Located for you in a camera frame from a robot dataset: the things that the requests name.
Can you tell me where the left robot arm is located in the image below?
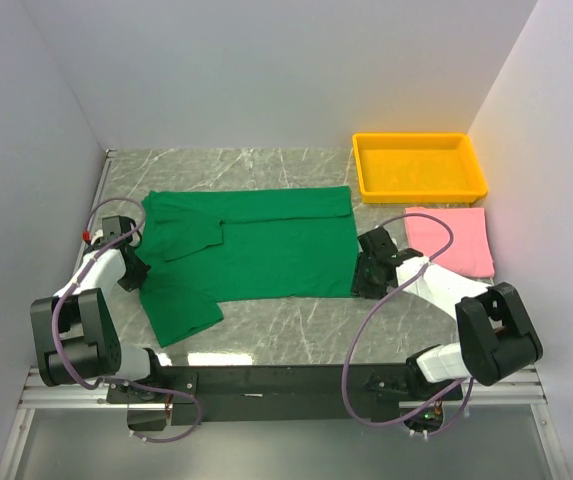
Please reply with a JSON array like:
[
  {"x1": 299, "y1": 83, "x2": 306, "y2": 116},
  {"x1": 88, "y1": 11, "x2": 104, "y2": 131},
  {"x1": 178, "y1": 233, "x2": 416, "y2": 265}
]
[{"x1": 30, "y1": 215, "x2": 160, "y2": 387}]

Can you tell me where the aluminium extrusion rail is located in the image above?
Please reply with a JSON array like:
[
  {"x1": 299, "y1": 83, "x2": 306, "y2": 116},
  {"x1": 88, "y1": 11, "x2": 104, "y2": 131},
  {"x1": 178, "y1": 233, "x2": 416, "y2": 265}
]
[{"x1": 18, "y1": 367, "x2": 548, "y2": 410}]

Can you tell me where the folded pink t shirt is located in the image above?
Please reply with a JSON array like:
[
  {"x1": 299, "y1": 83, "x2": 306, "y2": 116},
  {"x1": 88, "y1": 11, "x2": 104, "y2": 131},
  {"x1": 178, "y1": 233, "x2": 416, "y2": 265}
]
[{"x1": 404, "y1": 206, "x2": 496, "y2": 279}]

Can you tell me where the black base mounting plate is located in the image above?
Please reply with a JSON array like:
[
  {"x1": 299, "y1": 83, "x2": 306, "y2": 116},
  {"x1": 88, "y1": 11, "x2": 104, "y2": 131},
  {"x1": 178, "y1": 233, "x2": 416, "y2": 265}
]
[{"x1": 105, "y1": 364, "x2": 462, "y2": 432}]

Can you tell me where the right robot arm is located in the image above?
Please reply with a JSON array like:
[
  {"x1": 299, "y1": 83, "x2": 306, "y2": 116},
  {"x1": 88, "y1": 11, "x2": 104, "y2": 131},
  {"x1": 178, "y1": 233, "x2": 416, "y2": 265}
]
[{"x1": 351, "y1": 227, "x2": 543, "y2": 398}]

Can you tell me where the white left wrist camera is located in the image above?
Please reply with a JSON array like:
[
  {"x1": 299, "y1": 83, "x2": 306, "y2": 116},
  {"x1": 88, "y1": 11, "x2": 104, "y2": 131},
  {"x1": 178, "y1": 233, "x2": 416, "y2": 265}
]
[{"x1": 82, "y1": 229, "x2": 106, "y2": 248}]

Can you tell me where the yellow plastic tray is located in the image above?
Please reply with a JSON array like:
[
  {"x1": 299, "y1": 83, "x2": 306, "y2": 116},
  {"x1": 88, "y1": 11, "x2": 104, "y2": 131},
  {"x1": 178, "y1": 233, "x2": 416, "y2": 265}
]
[{"x1": 352, "y1": 132, "x2": 488, "y2": 204}]

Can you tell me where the green t shirt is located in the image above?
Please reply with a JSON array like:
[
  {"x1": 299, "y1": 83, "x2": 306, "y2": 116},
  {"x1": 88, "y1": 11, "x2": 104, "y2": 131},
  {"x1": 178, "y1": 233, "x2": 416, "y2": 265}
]
[{"x1": 137, "y1": 186, "x2": 358, "y2": 347}]

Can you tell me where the left side aluminium rail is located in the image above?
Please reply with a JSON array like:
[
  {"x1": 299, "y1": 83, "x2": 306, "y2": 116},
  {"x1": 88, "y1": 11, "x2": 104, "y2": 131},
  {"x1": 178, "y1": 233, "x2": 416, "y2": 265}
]
[{"x1": 72, "y1": 149, "x2": 117, "y2": 273}]

